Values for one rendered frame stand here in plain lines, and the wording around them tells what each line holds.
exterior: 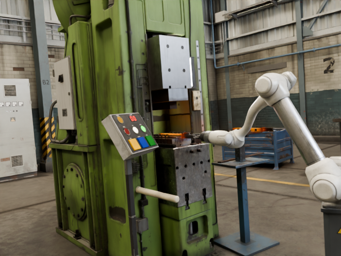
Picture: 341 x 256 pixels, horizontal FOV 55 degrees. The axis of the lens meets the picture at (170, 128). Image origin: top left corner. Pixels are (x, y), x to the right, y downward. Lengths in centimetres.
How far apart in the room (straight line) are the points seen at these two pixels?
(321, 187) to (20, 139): 652
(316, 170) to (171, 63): 132
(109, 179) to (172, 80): 98
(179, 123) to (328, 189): 156
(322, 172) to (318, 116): 850
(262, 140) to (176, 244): 397
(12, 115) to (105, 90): 487
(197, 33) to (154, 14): 46
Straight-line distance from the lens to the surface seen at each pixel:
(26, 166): 760
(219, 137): 224
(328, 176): 179
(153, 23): 269
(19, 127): 752
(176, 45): 261
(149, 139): 217
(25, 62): 837
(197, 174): 261
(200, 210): 269
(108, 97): 272
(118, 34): 250
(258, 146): 634
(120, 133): 197
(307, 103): 1039
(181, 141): 256
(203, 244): 280
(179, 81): 257
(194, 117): 285
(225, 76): 1199
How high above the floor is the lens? 120
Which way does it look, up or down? 3 degrees down
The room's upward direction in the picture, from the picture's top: 4 degrees counter-clockwise
